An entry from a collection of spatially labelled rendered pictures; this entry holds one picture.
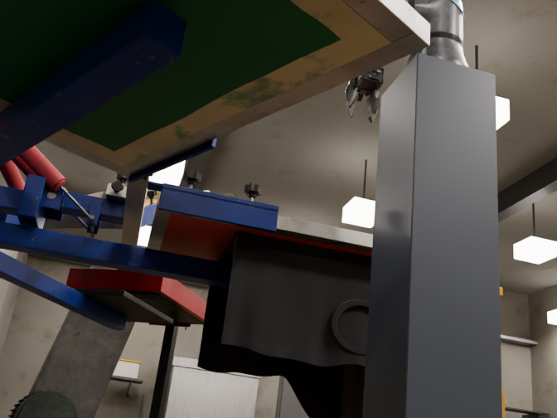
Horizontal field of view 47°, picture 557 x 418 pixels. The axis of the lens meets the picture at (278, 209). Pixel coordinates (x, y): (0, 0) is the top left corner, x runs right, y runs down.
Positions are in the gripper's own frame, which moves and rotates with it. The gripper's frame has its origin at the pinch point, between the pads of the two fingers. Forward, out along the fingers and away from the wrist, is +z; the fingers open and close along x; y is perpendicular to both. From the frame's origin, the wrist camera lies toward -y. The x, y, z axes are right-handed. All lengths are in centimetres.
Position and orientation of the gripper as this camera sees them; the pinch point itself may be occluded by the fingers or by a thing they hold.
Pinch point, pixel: (360, 117)
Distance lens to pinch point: 189.3
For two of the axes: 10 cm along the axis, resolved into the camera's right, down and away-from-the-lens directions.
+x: 9.6, 2.0, 2.1
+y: 2.7, -3.4, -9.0
